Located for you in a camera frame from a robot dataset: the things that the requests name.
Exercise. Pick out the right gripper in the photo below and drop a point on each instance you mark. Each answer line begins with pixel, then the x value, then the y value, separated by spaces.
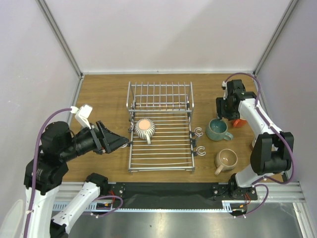
pixel 221 108

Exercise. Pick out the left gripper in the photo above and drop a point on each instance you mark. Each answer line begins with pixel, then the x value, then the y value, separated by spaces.
pixel 105 140

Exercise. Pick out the teal ceramic mug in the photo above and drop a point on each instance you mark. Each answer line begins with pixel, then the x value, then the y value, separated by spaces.
pixel 217 130

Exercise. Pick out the white ribbed mug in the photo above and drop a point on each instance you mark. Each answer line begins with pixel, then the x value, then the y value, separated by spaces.
pixel 145 129

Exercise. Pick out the beige ceramic mug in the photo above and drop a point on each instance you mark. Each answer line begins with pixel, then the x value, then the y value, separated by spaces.
pixel 225 160

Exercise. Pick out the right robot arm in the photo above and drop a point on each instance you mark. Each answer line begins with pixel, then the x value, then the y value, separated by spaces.
pixel 273 148

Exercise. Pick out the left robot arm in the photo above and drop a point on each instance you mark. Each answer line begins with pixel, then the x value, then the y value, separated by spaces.
pixel 44 175

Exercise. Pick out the orange mug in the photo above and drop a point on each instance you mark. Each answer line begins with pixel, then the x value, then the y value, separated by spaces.
pixel 237 123

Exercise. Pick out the steel tumbler cup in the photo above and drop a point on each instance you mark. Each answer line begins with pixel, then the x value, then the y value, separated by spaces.
pixel 251 146

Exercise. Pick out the black base mat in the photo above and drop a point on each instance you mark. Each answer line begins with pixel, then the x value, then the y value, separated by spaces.
pixel 153 192

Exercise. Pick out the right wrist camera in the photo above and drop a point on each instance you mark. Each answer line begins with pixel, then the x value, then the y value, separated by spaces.
pixel 224 87

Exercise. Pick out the metal wire dish rack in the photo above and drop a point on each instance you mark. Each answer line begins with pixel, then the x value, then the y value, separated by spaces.
pixel 170 106

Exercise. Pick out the white cable duct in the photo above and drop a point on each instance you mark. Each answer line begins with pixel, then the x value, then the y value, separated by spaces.
pixel 100 207

